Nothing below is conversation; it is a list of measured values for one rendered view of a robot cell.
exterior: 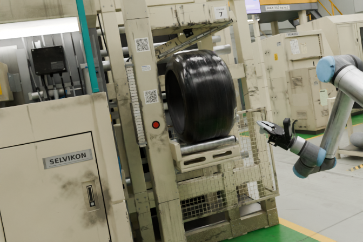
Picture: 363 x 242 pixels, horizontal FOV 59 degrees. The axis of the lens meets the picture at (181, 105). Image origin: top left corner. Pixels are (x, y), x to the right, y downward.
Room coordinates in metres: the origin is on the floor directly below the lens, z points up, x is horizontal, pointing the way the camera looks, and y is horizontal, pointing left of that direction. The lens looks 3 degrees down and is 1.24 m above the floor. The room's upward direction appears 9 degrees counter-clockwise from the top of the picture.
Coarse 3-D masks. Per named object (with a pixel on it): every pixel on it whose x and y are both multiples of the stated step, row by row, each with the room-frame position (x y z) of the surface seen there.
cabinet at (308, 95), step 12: (288, 72) 6.22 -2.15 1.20; (300, 72) 5.95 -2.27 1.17; (312, 72) 5.86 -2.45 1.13; (288, 84) 6.26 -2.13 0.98; (300, 84) 5.98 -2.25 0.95; (312, 84) 5.84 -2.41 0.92; (324, 84) 5.97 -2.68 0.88; (288, 96) 6.30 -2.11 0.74; (300, 96) 6.03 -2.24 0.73; (312, 96) 5.82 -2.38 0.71; (324, 96) 5.94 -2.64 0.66; (300, 108) 6.07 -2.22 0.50; (312, 108) 5.81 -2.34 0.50; (324, 108) 5.93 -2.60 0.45; (300, 120) 6.11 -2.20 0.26; (312, 120) 5.85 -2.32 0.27; (324, 120) 5.91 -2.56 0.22; (300, 132) 6.17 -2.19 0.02; (312, 132) 5.90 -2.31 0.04
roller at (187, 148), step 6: (216, 138) 1.83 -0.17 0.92; (222, 138) 1.82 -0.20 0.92; (228, 138) 1.82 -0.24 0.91; (234, 138) 1.83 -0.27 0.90; (192, 144) 1.78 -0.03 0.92; (198, 144) 1.78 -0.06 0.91; (204, 144) 1.78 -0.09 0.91; (210, 144) 1.79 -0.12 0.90; (216, 144) 1.80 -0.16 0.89; (222, 144) 1.81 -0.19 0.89; (180, 150) 1.75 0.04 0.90; (186, 150) 1.75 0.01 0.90; (192, 150) 1.76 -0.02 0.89; (198, 150) 1.78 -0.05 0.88
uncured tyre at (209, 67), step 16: (176, 64) 1.79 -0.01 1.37; (192, 64) 1.73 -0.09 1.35; (208, 64) 1.75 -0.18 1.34; (224, 64) 1.78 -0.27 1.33; (176, 80) 2.16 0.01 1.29; (192, 80) 1.68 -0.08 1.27; (208, 80) 1.69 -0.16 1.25; (224, 80) 1.71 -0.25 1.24; (176, 96) 2.19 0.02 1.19; (192, 96) 1.67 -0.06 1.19; (208, 96) 1.67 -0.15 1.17; (224, 96) 1.70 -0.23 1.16; (176, 112) 2.16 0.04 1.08; (192, 112) 1.68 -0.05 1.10; (208, 112) 1.68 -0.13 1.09; (224, 112) 1.71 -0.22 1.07; (176, 128) 2.00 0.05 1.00; (192, 128) 1.72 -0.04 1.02; (208, 128) 1.72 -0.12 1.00; (224, 128) 1.77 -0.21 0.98
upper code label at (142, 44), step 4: (136, 40) 1.79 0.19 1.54; (140, 40) 1.79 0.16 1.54; (144, 40) 1.80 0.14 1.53; (136, 44) 1.78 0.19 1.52; (140, 44) 1.79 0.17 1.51; (144, 44) 1.80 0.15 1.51; (148, 44) 1.80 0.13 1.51; (136, 48) 1.78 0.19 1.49; (140, 48) 1.79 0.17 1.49; (144, 48) 1.79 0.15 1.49; (148, 48) 1.80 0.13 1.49
